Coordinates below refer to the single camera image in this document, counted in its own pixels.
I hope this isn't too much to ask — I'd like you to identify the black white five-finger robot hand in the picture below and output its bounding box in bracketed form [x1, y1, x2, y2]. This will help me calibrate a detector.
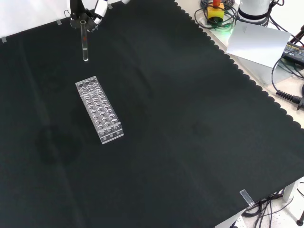
[64, 0, 109, 33]

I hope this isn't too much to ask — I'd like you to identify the clear glass test tube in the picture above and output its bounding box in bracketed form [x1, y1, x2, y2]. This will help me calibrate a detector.
[80, 20, 90, 62]

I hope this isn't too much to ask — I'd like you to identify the clear acrylic test tube rack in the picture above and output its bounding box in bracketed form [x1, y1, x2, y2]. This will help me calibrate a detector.
[75, 75, 125, 145]

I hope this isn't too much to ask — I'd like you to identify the yellow stop button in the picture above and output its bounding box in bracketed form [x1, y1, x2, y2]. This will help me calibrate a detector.
[206, 0, 225, 24]

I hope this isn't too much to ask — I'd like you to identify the black bench cloth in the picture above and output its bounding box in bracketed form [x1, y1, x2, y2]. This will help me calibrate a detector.
[0, 0, 304, 228]

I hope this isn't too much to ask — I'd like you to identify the pale grey board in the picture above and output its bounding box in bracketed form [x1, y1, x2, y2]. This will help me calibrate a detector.
[225, 20, 292, 69]

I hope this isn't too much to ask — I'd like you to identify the black power adapter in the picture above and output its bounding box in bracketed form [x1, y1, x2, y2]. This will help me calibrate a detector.
[282, 40, 304, 65]

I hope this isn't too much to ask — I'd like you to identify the black tripod leg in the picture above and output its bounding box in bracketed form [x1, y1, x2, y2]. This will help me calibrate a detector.
[294, 182, 304, 226]

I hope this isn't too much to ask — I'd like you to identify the black cable loop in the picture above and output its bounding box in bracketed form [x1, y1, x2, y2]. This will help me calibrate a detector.
[194, 0, 238, 31]

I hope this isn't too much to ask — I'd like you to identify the black cable with ribbed plug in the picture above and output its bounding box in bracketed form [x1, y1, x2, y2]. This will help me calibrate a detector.
[270, 56, 304, 109]

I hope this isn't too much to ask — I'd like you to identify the black floor cable bundle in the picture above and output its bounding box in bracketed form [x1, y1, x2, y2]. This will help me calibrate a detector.
[241, 190, 287, 228]

